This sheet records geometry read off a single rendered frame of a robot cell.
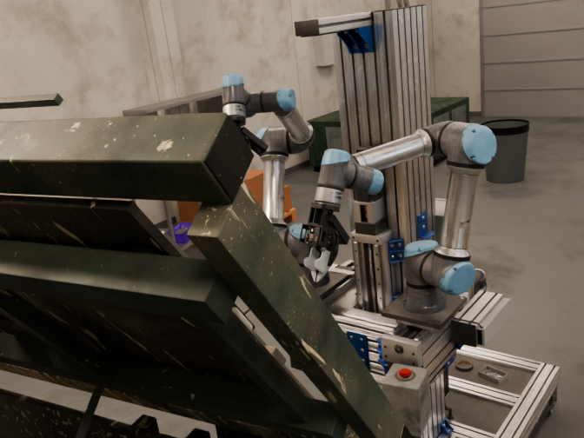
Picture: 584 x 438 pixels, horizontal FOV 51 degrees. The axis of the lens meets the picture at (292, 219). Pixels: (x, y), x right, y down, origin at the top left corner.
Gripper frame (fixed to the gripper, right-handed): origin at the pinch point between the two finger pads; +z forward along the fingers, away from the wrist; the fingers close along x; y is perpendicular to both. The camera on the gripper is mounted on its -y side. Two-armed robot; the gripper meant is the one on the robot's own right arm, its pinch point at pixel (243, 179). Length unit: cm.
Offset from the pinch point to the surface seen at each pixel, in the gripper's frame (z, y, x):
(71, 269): 37, 72, 41
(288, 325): 51, 43, 68
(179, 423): 91, -63, -157
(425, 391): 72, -45, 28
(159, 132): 21, 71, 75
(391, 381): 67, -36, 23
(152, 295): 44, 66, 60
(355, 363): 59, 12, 54
